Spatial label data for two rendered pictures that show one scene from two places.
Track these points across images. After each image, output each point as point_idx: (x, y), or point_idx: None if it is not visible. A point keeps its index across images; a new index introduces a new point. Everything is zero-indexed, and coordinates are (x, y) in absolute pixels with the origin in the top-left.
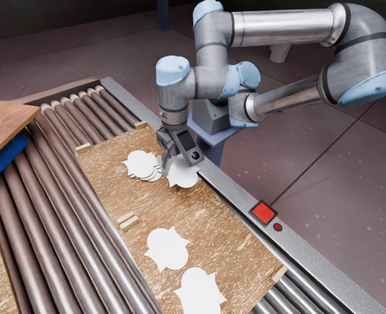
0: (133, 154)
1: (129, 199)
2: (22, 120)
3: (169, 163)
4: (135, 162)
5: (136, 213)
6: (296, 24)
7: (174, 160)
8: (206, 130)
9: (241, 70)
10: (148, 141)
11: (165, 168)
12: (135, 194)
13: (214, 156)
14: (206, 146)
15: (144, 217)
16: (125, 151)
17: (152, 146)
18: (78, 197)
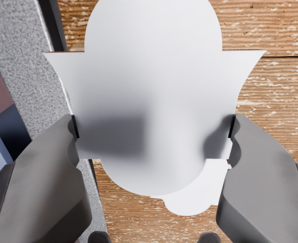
0: (190, 210)
1: (277, 116)
2: None
3: (261, 184)
4: (202, 194)
5: (297, 70)
6: None
7: (144, 165)
8: None
9: None
10: (136, 216)
11: (287, 160)
12: (253, 122)
13: (18, 116)
14: (20, 141)
15: (292, 45)
16: (190, 217)
17: (135, 203)
18: None
